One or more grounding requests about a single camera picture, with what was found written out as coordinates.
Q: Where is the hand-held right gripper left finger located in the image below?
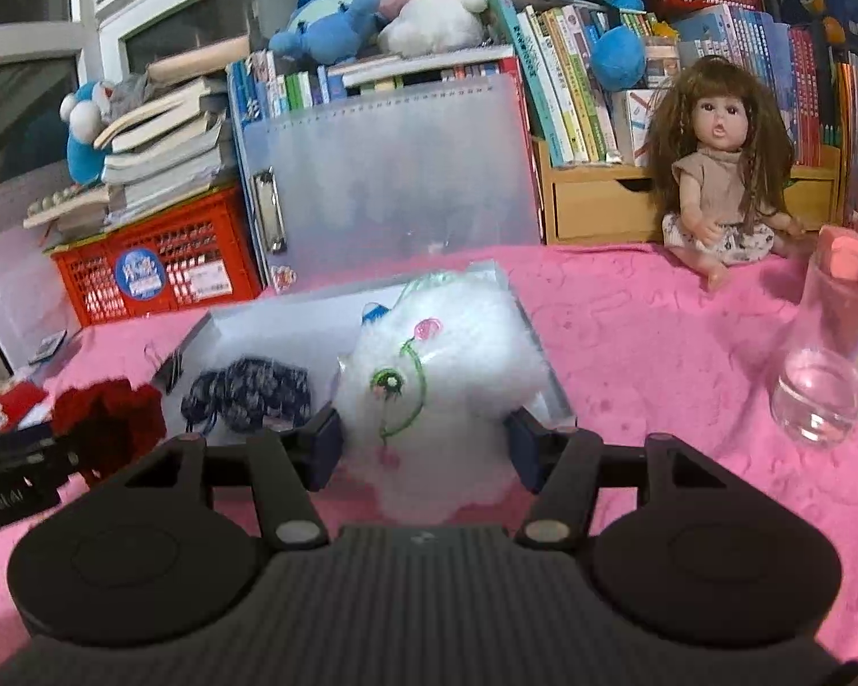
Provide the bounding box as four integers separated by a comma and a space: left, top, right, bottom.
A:
125, 404, 344, 551

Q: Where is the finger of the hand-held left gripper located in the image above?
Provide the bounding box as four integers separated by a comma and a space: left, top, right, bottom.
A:
0, 432, 83, 480

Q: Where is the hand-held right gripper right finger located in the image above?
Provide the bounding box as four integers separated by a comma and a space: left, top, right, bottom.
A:
504, 406, 730, 551

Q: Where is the red knitted hat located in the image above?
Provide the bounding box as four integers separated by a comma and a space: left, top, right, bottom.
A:
51, 380, 167, 490

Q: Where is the navy floral cloth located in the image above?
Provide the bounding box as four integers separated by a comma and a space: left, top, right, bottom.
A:
180, 357, 312, 436

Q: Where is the white fluffy plush toy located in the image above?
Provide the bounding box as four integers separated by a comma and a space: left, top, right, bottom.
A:
332, 273, 551, 523

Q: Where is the white cardboard box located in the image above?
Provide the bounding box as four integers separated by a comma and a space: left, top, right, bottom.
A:
161, 261, 577, 444

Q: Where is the red envelope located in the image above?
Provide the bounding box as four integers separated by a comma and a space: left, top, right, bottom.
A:
0, 382, 51, 437

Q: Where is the small flat device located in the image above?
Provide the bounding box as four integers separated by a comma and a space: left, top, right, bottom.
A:
27, 329, 69, 365

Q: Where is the pink printed towel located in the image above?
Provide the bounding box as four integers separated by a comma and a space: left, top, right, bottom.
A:
0, 243, 858, 665

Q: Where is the white plastic sheet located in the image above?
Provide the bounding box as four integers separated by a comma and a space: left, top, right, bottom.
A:
0, 229, 83, 380

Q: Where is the black binder clip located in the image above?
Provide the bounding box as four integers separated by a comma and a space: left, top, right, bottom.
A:
146, 344, 187, 394

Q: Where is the red plastic crate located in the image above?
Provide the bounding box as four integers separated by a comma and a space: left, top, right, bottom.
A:
46, 186, 262, 328

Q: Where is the wooden drawer organizer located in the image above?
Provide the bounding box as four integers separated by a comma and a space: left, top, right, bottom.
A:
533, 135, 848, 248

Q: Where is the grey grid board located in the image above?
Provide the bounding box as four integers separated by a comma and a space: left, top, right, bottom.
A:
0, 161, 73, 244

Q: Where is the translucent clip folder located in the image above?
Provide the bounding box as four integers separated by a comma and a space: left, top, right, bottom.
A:
227, 73, 545, 296

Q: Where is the clear glass mug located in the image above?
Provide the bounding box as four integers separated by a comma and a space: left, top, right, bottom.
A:
770, 246, 858, 448

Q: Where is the blue white cat plush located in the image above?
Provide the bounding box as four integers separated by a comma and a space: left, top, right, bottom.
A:
59, 80, 119, 187

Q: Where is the stack of books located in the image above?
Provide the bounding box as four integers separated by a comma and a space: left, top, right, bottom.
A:
93, 35, 251, 230

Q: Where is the long-haired baby doll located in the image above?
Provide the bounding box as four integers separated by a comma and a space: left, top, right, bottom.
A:
647, 55, 809, 293

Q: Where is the row of thin books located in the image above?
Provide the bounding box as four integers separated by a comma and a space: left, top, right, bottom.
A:
227, 43, 519, 122

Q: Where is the grey plush toy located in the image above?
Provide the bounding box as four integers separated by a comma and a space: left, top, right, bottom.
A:
107, 73, 160, 122

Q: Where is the pink house-shaped stand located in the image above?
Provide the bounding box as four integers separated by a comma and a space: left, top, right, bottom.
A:
819, 150, 858, 294

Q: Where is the blue long-eared plush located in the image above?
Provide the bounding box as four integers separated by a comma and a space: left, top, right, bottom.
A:
268, 0, 382, 67

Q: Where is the pink white bunny plush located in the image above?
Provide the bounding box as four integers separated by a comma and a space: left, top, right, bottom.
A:
344, 0, 491, 58

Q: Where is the row of blue red books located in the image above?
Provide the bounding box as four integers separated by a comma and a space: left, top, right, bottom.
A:
676, 3, 858, 226

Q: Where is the wooden bead string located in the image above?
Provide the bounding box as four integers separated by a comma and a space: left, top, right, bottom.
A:
23, 184, 112, 231

